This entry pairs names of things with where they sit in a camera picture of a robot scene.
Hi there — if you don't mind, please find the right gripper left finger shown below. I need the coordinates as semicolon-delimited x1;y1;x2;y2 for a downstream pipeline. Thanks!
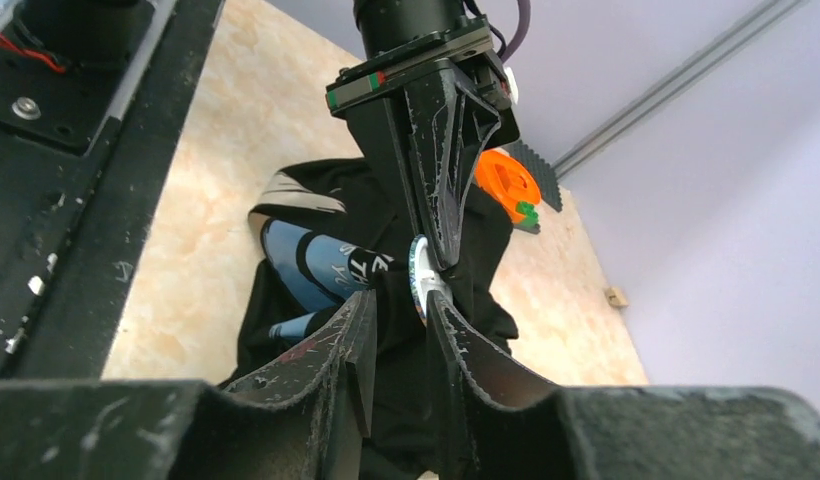
224;291;377;479

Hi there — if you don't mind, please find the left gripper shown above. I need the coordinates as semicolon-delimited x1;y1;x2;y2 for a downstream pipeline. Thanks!
325;16;520;271

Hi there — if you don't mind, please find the small wooden block left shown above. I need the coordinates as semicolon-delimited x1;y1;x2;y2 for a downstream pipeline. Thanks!
604;286;630;309

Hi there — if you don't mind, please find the black printed t-shirt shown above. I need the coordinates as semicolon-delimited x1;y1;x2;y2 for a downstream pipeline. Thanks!
217;157;521;480

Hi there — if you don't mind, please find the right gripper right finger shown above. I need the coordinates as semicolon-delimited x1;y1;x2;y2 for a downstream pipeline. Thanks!
427;291;569;479

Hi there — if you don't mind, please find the small grey plate green brick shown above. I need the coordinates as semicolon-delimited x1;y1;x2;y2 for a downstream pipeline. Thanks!
514;201;541;234

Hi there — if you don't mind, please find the orange tape dispenser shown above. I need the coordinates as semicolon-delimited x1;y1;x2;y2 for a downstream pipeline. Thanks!
474;149;542;224

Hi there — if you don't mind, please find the dark grey lego baseplate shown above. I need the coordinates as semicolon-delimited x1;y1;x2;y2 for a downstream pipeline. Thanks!
505;140;563;212

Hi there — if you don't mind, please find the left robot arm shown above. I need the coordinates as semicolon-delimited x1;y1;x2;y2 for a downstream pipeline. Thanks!
326;1;520;271

